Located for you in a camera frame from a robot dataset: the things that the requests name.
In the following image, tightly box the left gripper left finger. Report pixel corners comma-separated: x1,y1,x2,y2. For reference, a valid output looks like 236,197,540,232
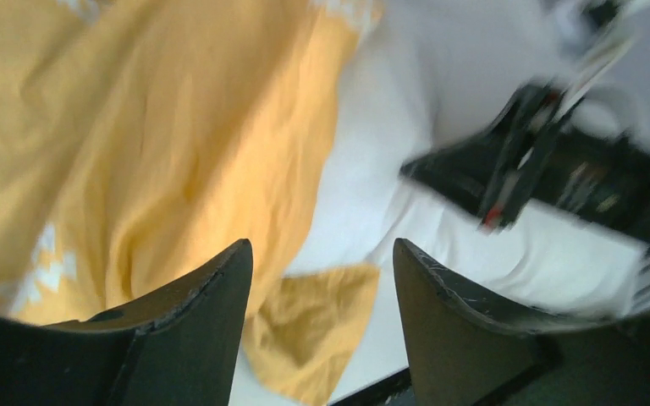
0,239,252,405

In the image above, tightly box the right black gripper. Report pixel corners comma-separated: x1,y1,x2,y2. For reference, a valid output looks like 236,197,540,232
400,84,650,248

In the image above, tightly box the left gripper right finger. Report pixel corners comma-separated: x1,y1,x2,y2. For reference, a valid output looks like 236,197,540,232
393,239,650,405

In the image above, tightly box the white pillow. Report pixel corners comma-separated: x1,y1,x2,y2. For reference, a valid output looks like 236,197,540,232
284,1,644,400

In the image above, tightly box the yellow and blue pillowcase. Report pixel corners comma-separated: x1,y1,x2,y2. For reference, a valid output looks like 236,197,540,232
0,1,383,405

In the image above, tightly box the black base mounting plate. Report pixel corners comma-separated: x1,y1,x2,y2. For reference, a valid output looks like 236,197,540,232
332,368,416,406

